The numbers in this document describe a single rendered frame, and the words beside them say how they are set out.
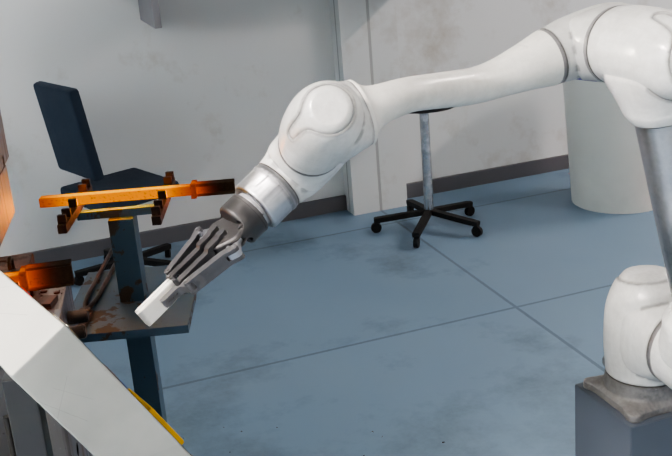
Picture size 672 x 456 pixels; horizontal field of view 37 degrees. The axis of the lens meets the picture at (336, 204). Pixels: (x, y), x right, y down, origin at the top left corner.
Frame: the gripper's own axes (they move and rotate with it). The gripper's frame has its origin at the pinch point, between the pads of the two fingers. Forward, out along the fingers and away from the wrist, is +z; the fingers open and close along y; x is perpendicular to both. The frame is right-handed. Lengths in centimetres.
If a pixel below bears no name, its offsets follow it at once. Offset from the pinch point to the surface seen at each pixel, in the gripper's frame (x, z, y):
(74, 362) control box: 18.1, 15.4, -27.0
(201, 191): -31, -35, 76
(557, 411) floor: -171, -81, 66
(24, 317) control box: 22.6, 15.6, -18.8
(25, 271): -1.9, 8.3, 45.0
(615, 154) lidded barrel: -223, -233, 175
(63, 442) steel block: -24.5, 24.9, 30.0
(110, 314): -41, -1, 81
